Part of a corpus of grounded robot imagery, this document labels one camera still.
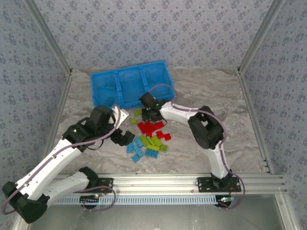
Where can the small green lego brick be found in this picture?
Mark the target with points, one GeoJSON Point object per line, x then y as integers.
{"type": "Point", "coordinates": [163, 148]}
{"type": "Point", "coordinates": [133, 120]}

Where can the blue three-compartment plastic bin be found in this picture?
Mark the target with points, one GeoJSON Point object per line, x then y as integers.
{"type": "Point", "coordinates": [129, 81]}

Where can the small circuit board with LED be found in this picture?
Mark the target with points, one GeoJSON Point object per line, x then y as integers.
{"type": "Point", "coordinates": [226, 198]}
{"type": "Point", "coordinates": [96, 196]}

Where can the grey metal panel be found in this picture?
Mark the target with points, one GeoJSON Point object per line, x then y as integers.
{"type": "Point", "coordinates": [156, 218]}

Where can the aluminium side rail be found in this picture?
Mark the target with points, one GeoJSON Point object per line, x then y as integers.
{"type": "Point", "coordinates": [62, 95]}
{"type": "Point", "coordinates": [253, 119]}

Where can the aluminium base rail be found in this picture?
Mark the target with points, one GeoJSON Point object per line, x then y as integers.
{"type": "Point", "coordinates": [156, 183]}

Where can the small red lego brick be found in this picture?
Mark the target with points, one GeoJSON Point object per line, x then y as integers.
{"type": "Point", "coordinates": [149, 134]}

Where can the aluminium frame post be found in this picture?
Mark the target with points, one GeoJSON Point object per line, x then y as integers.
{"type": "Point", "coordinates": [48, 36]}
{"type": "Point", "coordinates": [261, 36]}

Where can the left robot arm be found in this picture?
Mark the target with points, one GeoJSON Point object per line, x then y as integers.
{"type": "Point", "coordinates": [52, 167]}

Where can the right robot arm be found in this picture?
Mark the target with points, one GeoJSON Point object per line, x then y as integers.
{"type": "Point", "coordinates": [214, 163]}

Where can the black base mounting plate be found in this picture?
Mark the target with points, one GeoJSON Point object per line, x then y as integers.
{"type": "Point", "coordinates": [106, 184]}
{"type": "Point", "coordinates": [204, 184]}

